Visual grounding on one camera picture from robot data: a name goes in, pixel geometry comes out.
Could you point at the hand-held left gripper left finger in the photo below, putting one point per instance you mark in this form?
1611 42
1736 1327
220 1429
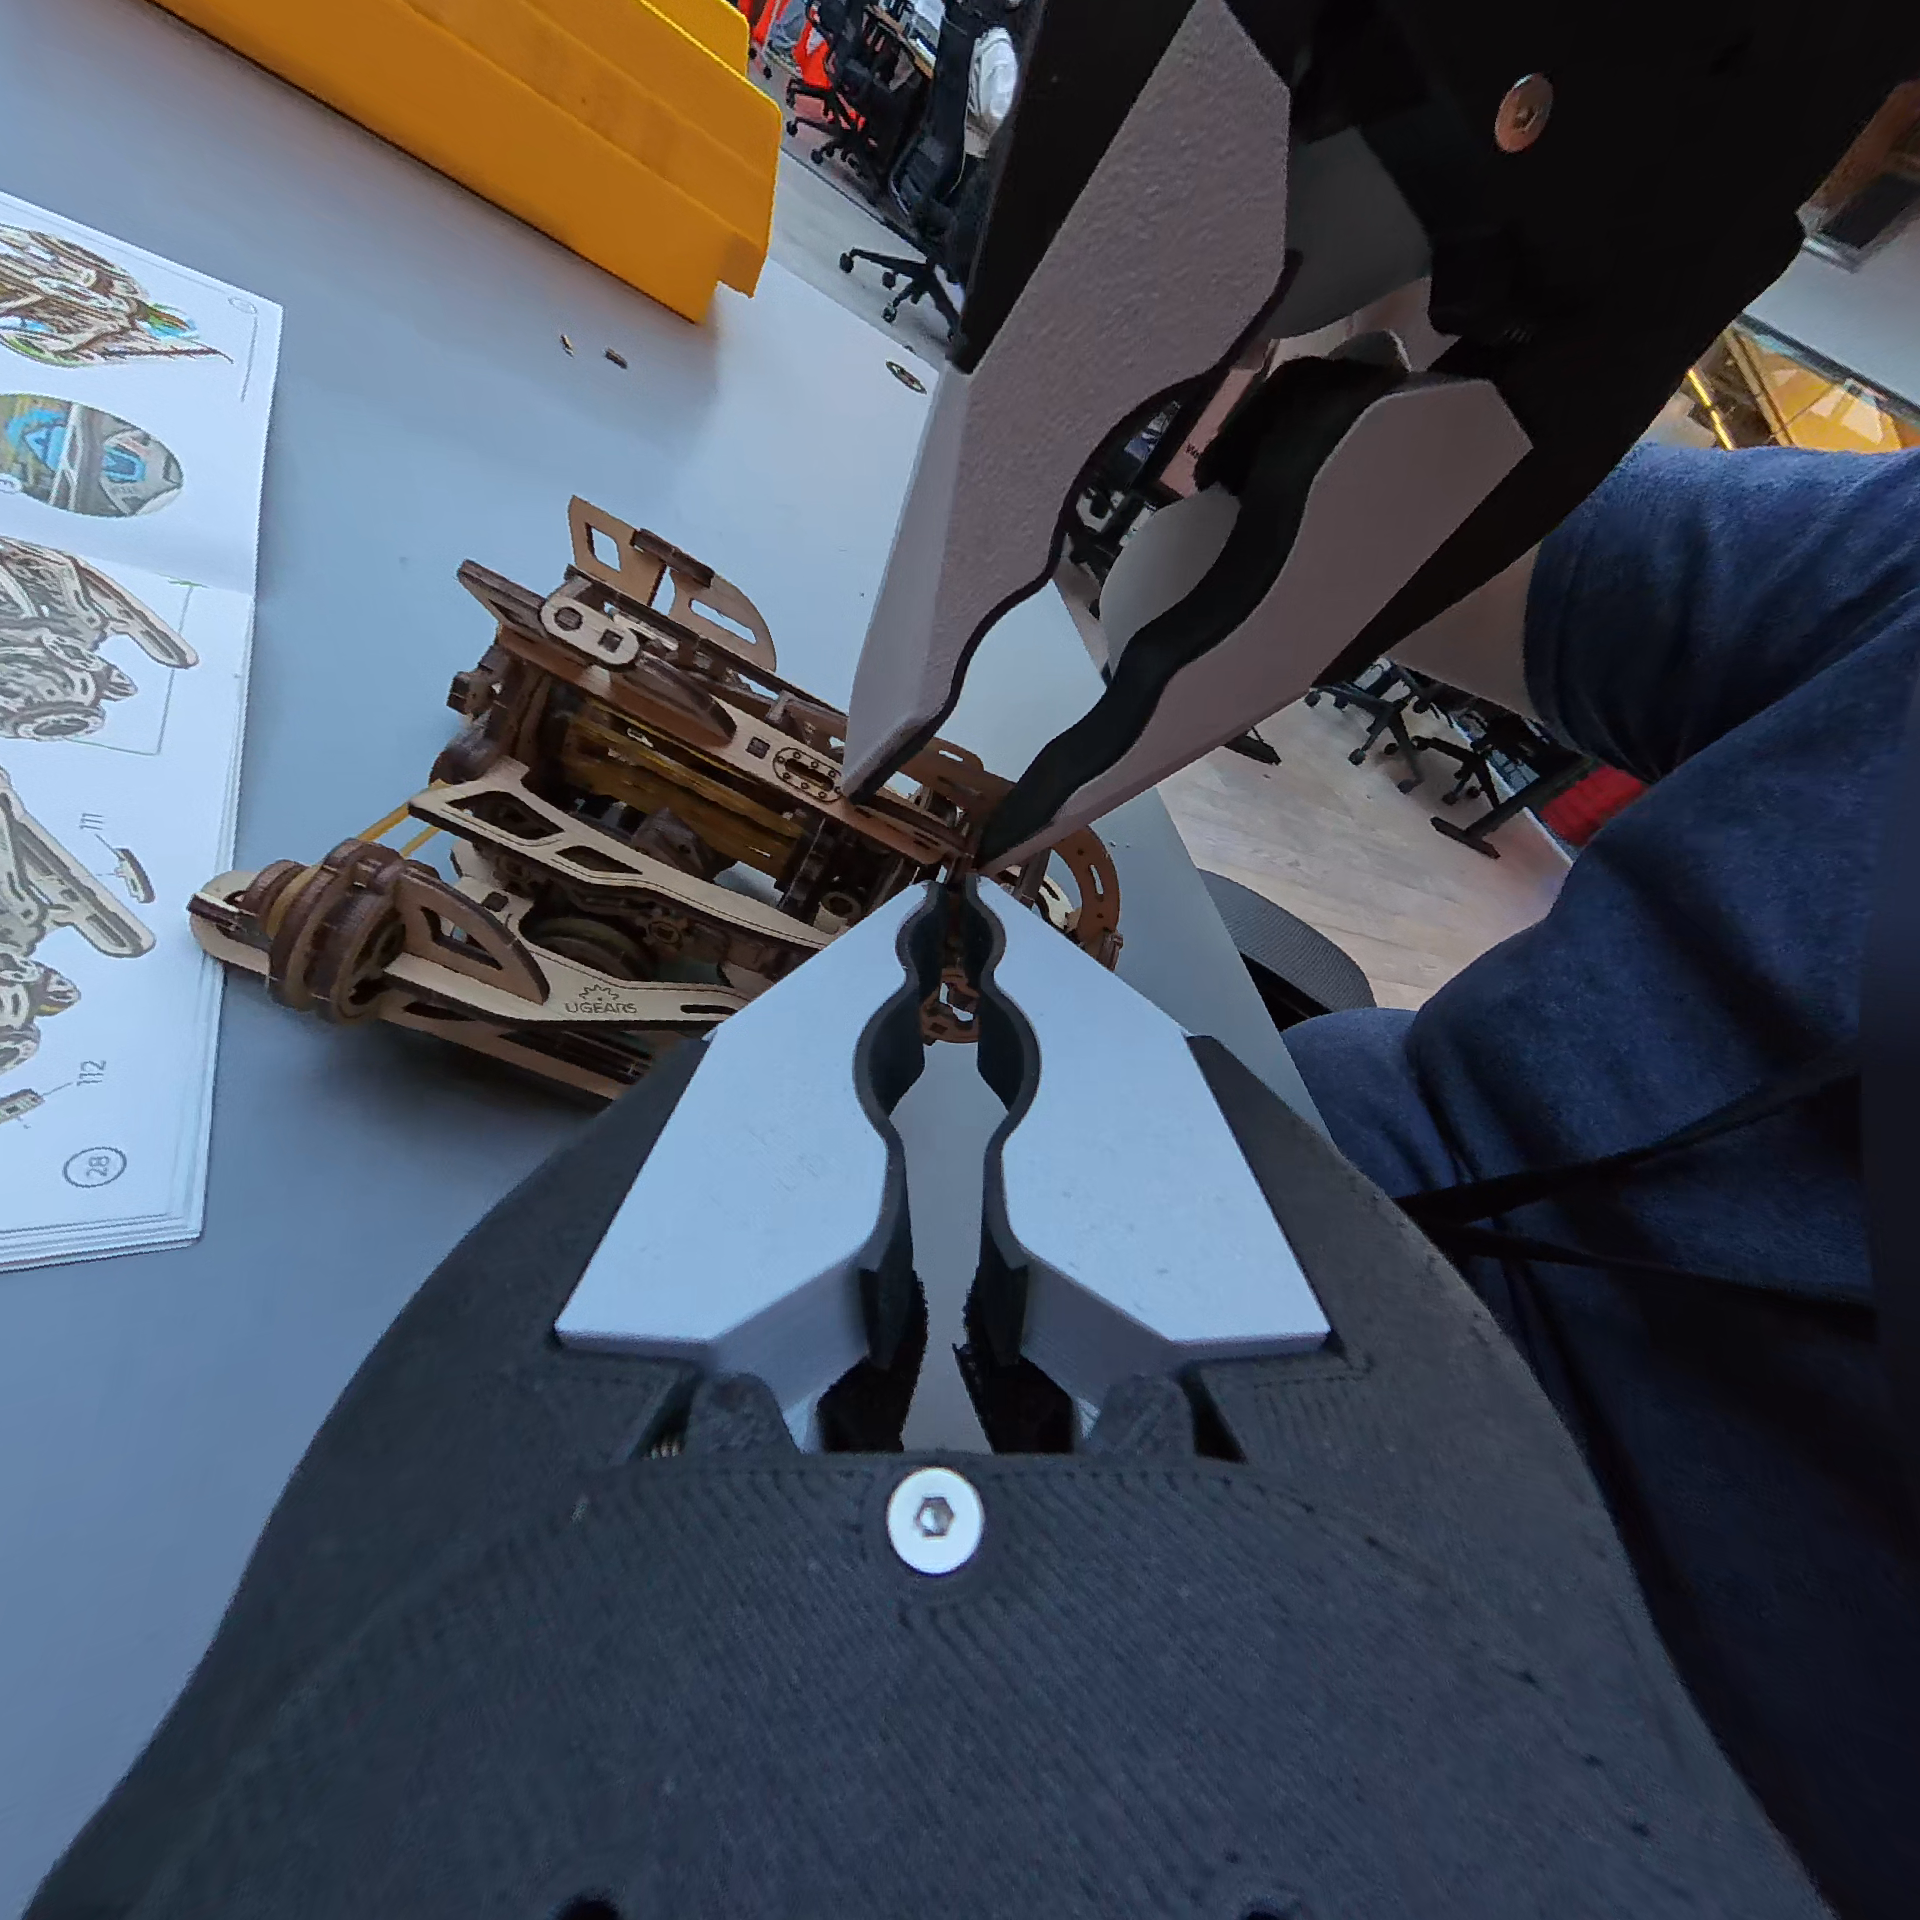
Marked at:
721 1202

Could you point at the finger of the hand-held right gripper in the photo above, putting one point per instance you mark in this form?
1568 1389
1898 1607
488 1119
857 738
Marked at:
1080 300
1349 524

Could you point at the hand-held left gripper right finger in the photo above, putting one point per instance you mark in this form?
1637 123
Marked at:
1154 1202

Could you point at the wooden submarine model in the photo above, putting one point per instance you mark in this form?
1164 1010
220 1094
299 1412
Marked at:
628 901

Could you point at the black background office chair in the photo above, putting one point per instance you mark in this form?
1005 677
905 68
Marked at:
922 195
1411 750

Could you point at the black mesh office chair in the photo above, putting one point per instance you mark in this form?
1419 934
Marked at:
1290 946

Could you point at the stacked yellow plastic bins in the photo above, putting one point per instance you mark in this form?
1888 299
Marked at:
524 119

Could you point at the illustrated instruction booklet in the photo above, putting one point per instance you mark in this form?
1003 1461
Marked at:
119 676

